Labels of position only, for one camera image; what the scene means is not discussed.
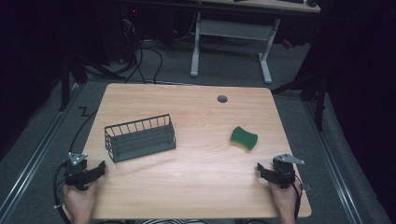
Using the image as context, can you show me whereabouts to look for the person's striped clothing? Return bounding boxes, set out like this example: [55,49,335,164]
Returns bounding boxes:
[135,218,211,224]

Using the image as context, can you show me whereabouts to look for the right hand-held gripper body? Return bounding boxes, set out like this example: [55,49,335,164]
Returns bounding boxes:
[272,153,305,189]

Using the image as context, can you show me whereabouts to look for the person's right hand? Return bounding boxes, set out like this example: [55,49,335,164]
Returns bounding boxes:
[268,180,302,216]

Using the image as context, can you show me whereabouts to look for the metal floor rail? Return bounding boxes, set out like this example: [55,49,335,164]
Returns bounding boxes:
[302,101,364,224]
[0,83,80,217]

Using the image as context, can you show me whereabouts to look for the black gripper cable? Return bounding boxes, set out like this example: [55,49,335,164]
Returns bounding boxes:
[52,108,99,224]
[290,173,312,220]

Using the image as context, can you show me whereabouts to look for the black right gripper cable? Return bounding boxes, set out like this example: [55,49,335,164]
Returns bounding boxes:
[290,173,312,220]

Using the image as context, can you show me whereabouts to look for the white desk with wooden top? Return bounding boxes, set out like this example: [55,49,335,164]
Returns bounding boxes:
[190,0,322,85]

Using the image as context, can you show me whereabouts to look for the green and yellow sponge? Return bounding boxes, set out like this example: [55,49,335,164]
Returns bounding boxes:
[230,125,259,152]

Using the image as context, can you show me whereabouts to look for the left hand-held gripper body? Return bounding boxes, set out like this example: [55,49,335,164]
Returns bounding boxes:
[64,151,92,191]

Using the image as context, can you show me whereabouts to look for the person's left hand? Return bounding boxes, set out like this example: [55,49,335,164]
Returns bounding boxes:
[63,179,98,217]

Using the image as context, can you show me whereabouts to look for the grey wire basket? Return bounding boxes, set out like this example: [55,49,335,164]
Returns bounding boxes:
[104,113,177,164]

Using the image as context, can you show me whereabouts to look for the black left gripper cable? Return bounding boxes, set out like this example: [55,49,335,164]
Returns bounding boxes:
[52,108,99,224]

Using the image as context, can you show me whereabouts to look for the black floor cables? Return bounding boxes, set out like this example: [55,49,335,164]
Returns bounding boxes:
[120,18,164,85]

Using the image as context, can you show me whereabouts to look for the black metal stand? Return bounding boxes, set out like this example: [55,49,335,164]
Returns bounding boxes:
[270,69,330,133]
[58,50,127,112]

